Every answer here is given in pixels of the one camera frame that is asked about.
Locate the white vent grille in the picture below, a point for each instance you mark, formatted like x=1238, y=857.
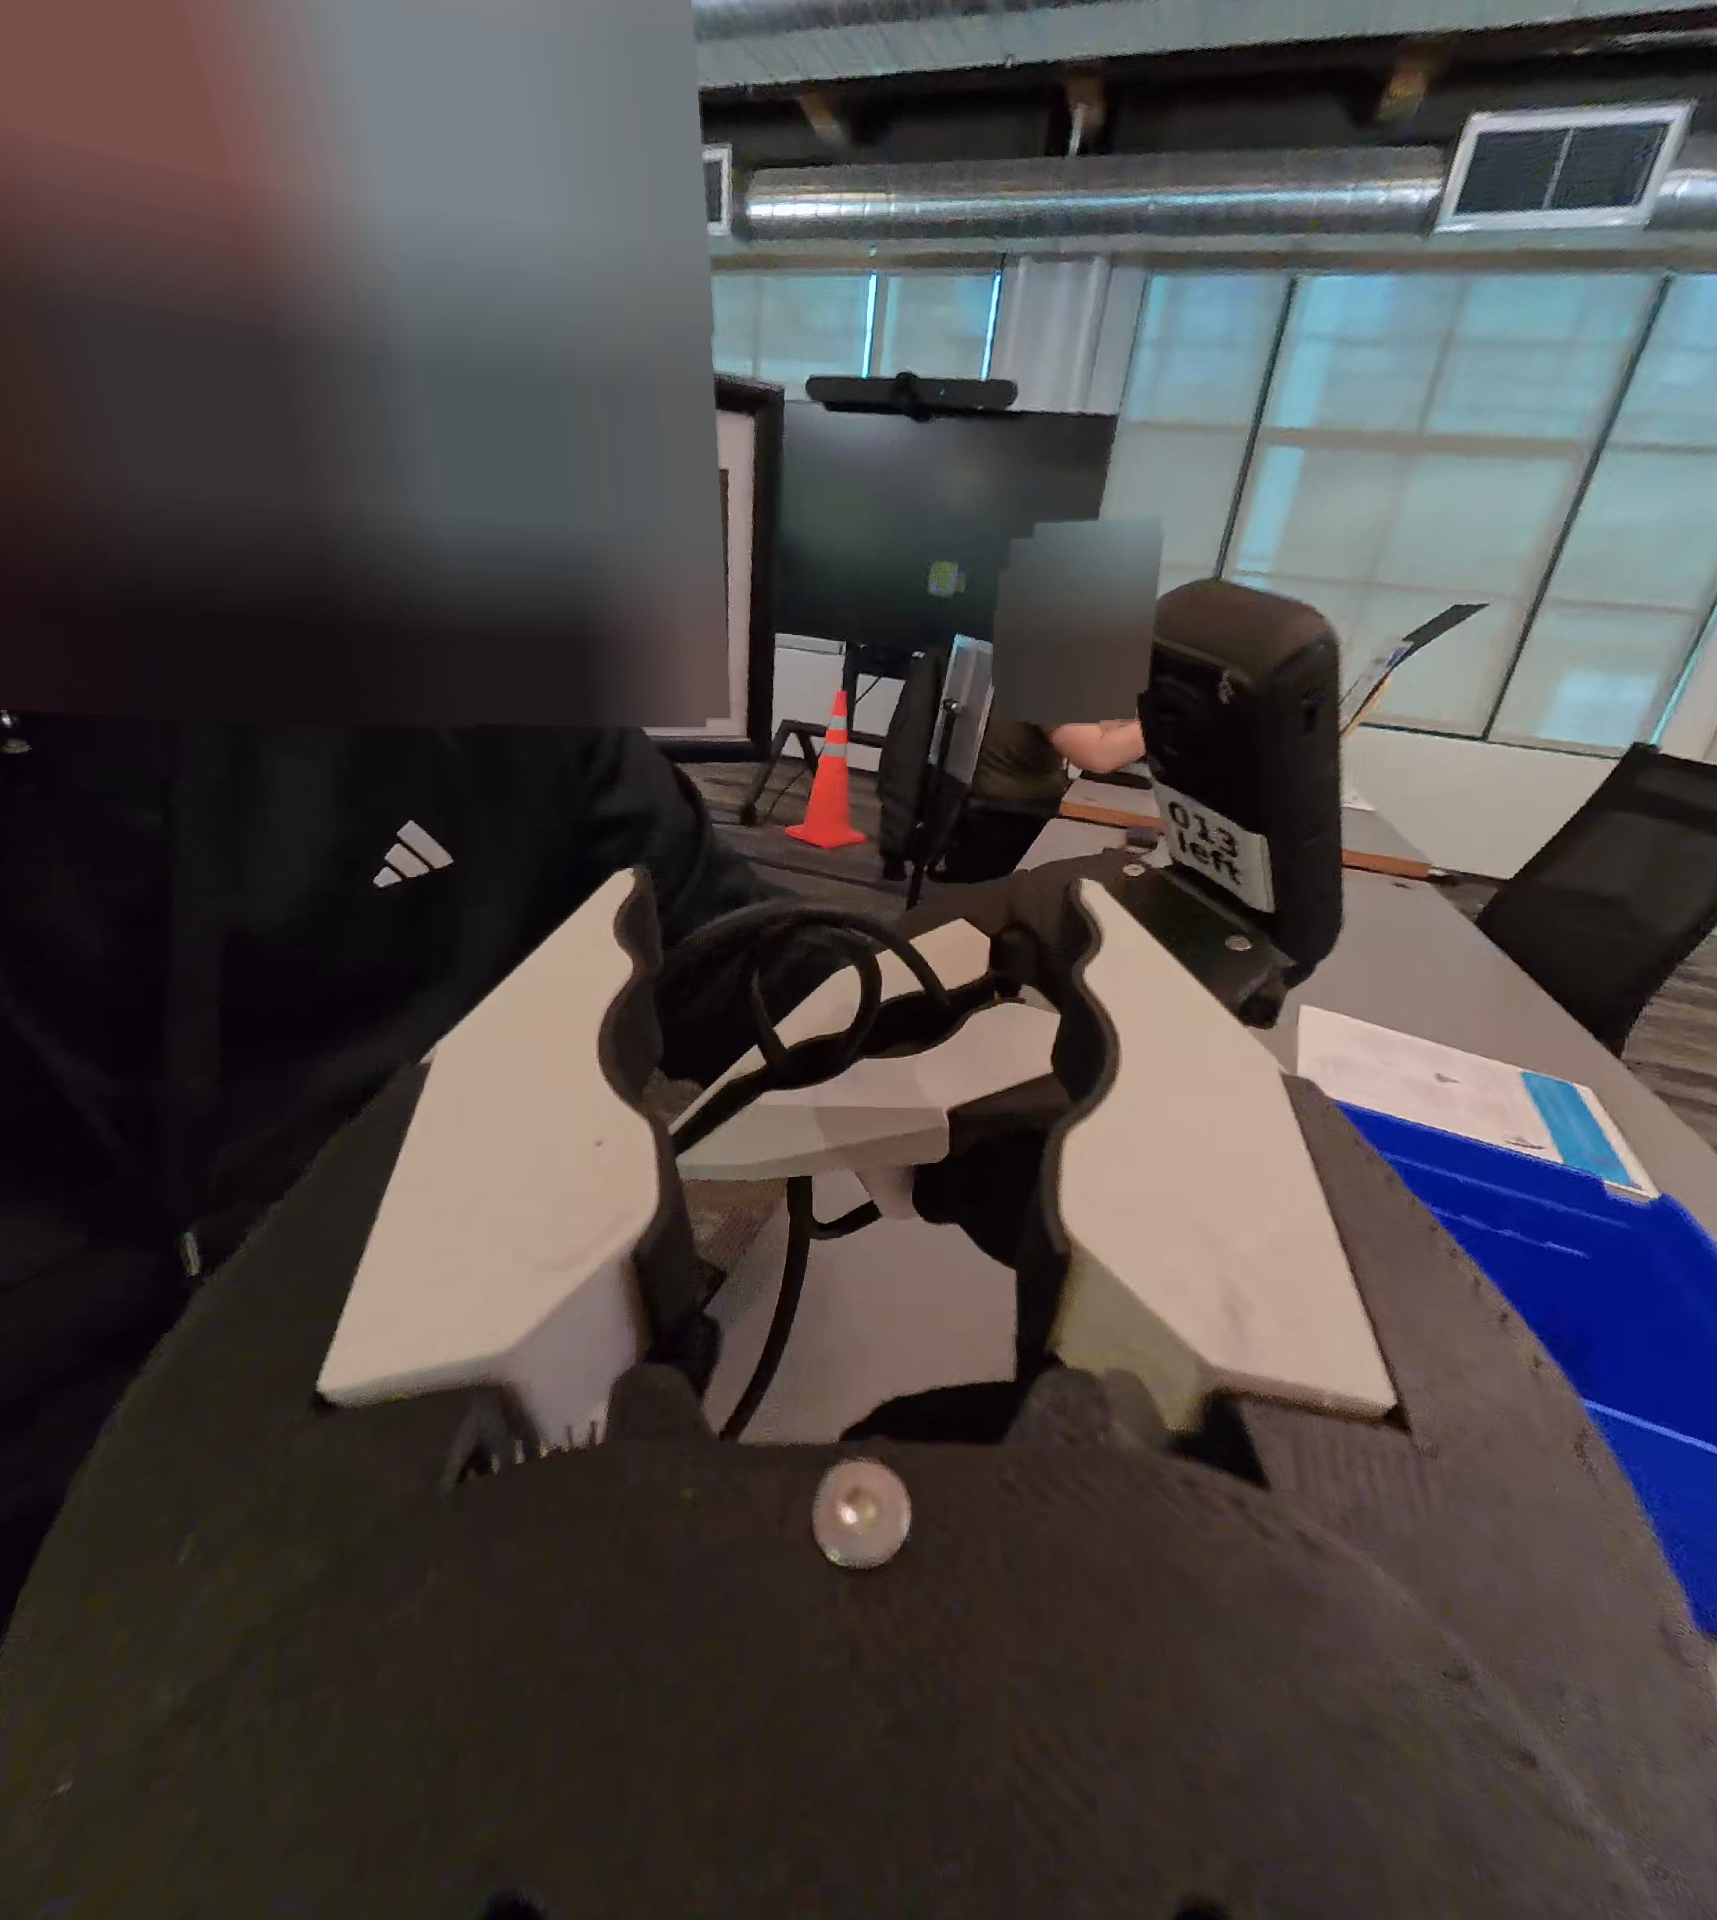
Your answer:
x=1564, y=167

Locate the silver ventilation duct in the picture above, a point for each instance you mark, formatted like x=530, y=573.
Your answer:
x=1099, y=204

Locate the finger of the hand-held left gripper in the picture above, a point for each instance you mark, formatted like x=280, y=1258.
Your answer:
x=815, y=1127
x=933, y=977

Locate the orange traffic cone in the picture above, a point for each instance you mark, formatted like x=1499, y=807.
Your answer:
x=835, y=775

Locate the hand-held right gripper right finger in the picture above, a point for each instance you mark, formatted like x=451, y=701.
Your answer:
x=1219, y=1230

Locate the black video bar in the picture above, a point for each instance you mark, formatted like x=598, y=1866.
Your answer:
x=912, y=394

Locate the black framed tag sign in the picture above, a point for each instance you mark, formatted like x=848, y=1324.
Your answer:
x=748, y=557

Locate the large black monitor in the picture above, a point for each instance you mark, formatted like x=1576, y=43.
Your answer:
x=933, y=516

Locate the black office chair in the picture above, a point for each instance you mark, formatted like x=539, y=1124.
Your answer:
x=1653, y=886

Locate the blue plastic bin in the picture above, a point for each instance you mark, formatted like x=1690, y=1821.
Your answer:
x=1610, y=1321

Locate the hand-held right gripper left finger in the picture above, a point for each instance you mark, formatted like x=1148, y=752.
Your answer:
x=499, y=1201

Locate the printed paper sheet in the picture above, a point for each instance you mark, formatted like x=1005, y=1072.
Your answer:
x=1472, y=1097

